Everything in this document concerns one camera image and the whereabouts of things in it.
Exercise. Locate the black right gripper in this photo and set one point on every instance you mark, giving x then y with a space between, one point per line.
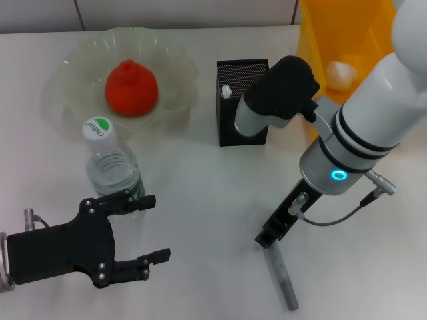
280 220

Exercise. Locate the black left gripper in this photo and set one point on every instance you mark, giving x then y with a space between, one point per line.
63 253

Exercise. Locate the grey glitter pen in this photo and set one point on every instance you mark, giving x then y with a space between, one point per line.
283 283

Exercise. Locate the clear water bottle green label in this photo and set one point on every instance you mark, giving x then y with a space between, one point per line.
110 166

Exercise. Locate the orange fruit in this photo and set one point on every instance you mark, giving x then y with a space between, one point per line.
131 93

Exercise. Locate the green pen with white clip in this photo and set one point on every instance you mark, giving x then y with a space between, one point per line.
226 91

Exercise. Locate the white paper ball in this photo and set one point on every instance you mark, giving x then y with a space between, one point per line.
340 78

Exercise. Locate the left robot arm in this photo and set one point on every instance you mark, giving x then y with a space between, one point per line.
2 263

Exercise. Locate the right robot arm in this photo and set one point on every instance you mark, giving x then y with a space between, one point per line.
383 100

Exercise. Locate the black mesh pen holder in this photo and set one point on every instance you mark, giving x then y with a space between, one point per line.
227 133

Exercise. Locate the clear glass bowl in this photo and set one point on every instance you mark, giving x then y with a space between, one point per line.
83 66

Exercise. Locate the yellow plastic storage bin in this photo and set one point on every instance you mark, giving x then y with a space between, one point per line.
320 33

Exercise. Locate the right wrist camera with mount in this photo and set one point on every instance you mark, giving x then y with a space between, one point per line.
283 86

